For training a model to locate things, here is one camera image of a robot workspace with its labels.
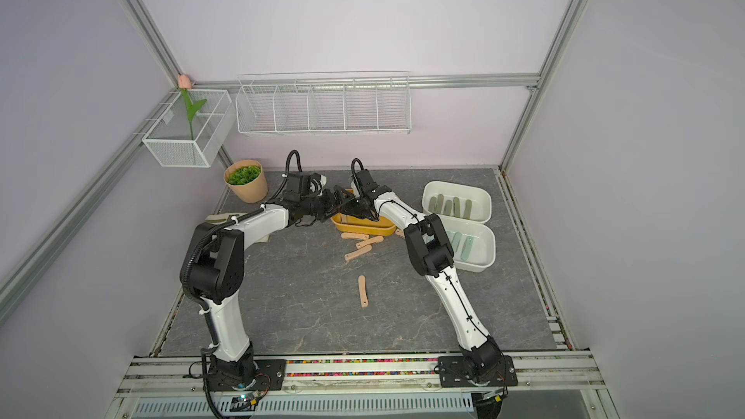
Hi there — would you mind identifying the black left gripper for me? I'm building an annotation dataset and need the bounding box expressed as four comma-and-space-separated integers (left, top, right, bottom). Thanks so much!
301, 185, 355, 222

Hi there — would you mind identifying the yellow plastic basin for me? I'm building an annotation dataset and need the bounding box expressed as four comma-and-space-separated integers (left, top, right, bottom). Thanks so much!
332, 213, 397, 237

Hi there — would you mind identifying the mint knife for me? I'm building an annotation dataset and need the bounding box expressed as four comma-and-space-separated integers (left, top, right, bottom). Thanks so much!
451, 232, 463, 251
461, 236, 473, 261

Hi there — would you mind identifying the olive knife top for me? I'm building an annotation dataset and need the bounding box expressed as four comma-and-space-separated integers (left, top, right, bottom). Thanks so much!
463, 199, 473, 220

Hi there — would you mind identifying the white basin with knives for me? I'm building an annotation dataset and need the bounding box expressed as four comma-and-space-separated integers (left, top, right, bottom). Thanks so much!
422, 180, 492, 224

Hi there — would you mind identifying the mint knife top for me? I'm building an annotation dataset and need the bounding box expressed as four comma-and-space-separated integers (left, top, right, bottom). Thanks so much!
461, 236, 473, 261

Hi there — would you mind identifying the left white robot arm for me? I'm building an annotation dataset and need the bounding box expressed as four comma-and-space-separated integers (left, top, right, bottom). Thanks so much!
180, 149, 354, 388

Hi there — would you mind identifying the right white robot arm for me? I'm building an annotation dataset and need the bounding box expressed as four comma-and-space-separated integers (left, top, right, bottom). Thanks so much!
348, 158, 504, 383

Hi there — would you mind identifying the peach plastic plant pot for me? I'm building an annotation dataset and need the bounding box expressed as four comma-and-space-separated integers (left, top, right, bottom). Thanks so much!
223, 159, 269, 204

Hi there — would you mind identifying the green artificial plant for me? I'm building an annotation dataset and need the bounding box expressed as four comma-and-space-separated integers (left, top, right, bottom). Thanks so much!
227, 165, 262, 186

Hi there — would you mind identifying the beige green work glove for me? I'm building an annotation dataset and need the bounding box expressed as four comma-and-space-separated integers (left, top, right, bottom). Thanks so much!
205, 213, 248, 228

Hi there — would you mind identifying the small white mesh basket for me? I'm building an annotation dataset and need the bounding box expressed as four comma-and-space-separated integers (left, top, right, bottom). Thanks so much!
143, 89, 237, 168

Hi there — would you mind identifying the artificial pink tulip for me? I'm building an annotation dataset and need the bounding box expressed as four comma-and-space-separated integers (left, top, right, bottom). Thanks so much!
178, 75, 207, 141

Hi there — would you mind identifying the white wire wall shelf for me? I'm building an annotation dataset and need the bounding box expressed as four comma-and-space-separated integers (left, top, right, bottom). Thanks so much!
235, 71, 412, 136

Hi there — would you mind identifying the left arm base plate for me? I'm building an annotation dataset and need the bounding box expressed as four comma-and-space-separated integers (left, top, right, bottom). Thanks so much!
206, 357, 287, 393

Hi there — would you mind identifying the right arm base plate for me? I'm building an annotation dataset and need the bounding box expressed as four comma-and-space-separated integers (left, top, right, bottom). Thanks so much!
434, 355, 518, 388

